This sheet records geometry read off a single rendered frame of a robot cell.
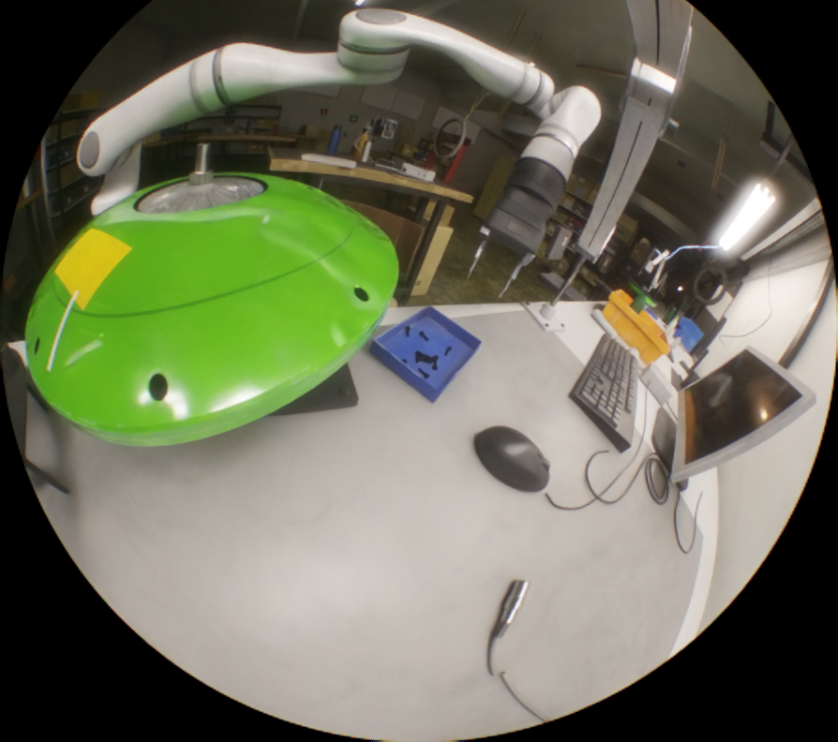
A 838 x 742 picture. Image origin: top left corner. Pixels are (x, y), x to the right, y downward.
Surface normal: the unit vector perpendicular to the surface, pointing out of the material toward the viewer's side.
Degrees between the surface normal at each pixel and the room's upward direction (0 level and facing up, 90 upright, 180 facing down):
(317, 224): 17
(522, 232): 63
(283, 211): 11
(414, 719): 0
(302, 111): 90
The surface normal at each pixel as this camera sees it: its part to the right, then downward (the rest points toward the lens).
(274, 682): 0.33, -0.74
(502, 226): -0.21, 0.06
